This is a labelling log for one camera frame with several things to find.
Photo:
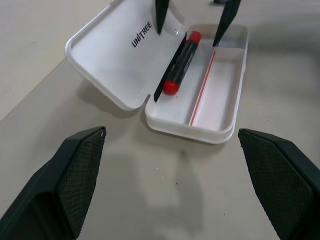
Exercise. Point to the white Unitree pencil case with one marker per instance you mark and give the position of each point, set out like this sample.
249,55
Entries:
112,62

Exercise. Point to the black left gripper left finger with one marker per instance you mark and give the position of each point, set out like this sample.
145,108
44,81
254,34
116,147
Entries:
62,185

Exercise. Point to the black marker with red caps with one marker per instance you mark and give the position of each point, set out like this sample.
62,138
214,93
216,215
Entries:
183,58

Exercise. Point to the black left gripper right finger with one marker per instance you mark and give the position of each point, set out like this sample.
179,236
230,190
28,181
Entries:
282,185

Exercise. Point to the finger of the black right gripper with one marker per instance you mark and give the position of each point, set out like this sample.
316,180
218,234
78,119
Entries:
161,12
228,17

